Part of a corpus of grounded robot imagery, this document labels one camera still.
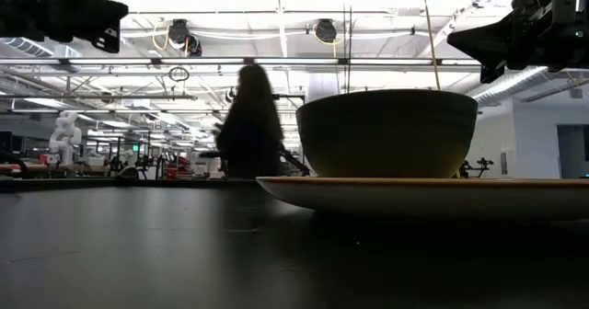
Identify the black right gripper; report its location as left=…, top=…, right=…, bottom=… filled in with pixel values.
left=446, top=0, right=589, bottom=85

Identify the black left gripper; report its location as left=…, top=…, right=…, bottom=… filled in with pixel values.
left=0, top=0, right=130, bottom=55

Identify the dark grey ceramic bowl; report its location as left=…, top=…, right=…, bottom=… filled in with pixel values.
left=295, top=88, right=479, bottom=179

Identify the small black stand device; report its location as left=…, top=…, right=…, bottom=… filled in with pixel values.
left=458, top=156, right=495, bottom=179

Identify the yellow round plate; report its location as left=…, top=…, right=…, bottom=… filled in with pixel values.
left=255, top=176, right=589, bottom=222

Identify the person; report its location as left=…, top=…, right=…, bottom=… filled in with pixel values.
left=212, top=63, right=286, bottom=179

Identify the long yellow cable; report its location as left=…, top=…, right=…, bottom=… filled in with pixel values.
left=421, top=0, right=443, bottom=92

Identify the black ceiling cable reel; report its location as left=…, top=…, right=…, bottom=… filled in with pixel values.
left=314, top=17, right=339, bottom=44
left=167, top=18, right=203, bottom=57

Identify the black aluminium table frame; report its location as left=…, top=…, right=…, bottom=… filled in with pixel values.
left=0, top=177, right=259, bottom=191

